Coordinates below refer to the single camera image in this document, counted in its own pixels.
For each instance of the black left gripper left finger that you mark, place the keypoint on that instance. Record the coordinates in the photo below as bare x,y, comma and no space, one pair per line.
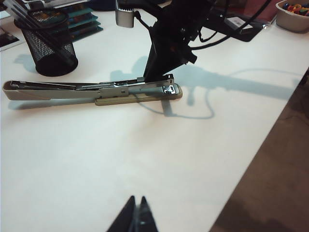
125,220

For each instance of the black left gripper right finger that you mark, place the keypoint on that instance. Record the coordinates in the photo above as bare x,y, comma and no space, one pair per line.
147,220

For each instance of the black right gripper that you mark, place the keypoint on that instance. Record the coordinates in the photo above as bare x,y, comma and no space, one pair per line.
178,21

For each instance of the silver staple strip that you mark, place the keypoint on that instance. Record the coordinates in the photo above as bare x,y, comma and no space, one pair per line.
140,79

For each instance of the beige long-reach stapler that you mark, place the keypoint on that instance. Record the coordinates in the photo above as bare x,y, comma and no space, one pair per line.
72,93

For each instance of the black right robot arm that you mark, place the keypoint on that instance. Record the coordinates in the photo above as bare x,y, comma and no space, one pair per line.
216,6

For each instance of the small white labelled device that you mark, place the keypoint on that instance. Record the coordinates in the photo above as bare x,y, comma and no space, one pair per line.
234,21

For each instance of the black mesh pen holder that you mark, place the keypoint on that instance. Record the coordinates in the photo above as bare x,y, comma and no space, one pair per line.
50,53

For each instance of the silver foil wrapper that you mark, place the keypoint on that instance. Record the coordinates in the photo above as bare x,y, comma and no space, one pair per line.
267,25

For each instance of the beige bowl of colourful pins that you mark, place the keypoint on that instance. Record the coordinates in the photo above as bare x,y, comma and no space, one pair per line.
293,17

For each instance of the white printed card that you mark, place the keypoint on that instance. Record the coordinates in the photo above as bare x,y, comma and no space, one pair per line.
9,41

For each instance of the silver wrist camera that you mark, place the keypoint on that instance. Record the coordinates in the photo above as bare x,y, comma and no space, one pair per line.
124,17

